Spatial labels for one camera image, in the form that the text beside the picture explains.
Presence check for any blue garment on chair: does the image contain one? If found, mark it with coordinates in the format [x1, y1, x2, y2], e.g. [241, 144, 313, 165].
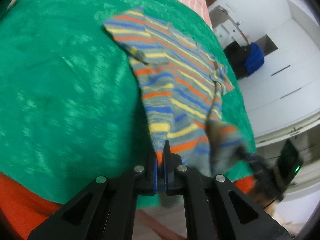
[244, 42, 265, 75]

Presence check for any orange fuzzy garment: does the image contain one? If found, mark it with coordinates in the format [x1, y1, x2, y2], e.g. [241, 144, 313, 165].
[1, 173, 254, 239]

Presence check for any green floral bedspread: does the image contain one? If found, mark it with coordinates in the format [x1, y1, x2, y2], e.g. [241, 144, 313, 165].
[0, 0, 257, 209]

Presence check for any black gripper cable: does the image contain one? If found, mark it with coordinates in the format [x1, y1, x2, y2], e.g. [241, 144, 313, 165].
[262, 194, 281, 209]

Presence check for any white bedside desk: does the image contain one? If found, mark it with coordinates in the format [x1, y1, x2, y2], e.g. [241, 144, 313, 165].
[209, 5, 249, 49]

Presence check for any black jacket on chair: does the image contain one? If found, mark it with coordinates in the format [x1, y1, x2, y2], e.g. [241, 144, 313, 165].
[223, 41, 252, 80]

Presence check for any striped knit sweater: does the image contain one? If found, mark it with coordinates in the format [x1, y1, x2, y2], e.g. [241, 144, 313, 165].
[104, 8, 255, 180]

